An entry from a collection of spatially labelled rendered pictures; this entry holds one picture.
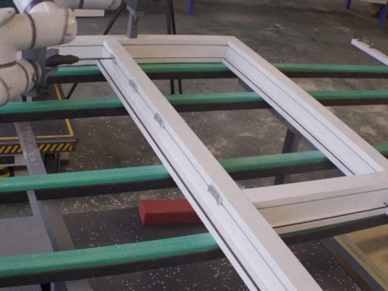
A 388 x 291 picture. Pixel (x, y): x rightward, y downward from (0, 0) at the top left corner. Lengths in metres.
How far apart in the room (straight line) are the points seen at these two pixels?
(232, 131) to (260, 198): 2.35
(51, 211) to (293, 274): 0.49
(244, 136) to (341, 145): 2.00
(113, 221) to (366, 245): 0.68
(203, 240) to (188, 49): 0.91
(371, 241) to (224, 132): 1.92
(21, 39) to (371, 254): 1.03
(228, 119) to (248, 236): 2.58
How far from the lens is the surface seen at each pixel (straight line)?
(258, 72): 1.71
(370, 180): 1.22
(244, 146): 3.25
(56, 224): 1.09
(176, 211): 1.50
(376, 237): 1.60
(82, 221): 1.49
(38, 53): 1.43
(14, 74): 1.30
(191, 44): 1.83
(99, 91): 3.66
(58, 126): 2.51
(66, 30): 1.33
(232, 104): 1.62
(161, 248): 1.00
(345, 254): 1.57
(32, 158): 1.29
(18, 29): 1.28
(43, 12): 1.33
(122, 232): 1.47
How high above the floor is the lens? 1.49
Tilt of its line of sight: 28 degrees down
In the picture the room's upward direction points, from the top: 9 degrees clockwise
